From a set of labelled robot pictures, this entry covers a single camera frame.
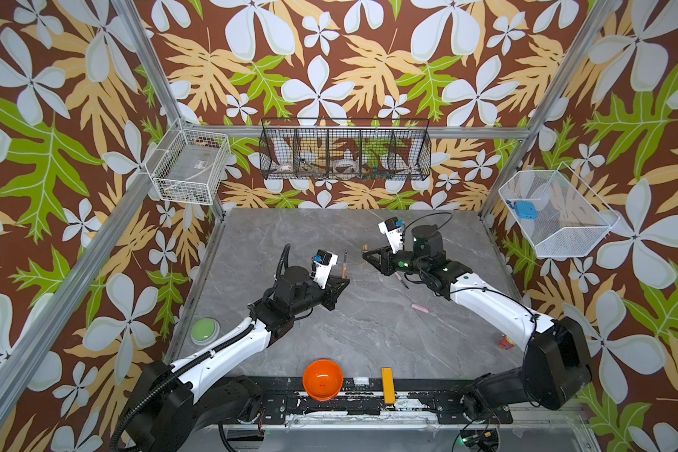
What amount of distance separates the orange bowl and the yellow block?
126mm

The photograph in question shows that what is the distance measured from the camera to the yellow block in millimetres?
766

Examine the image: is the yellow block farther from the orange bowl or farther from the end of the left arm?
the end of the left arm

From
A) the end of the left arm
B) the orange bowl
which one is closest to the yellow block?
the orange bowl

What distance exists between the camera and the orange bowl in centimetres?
75
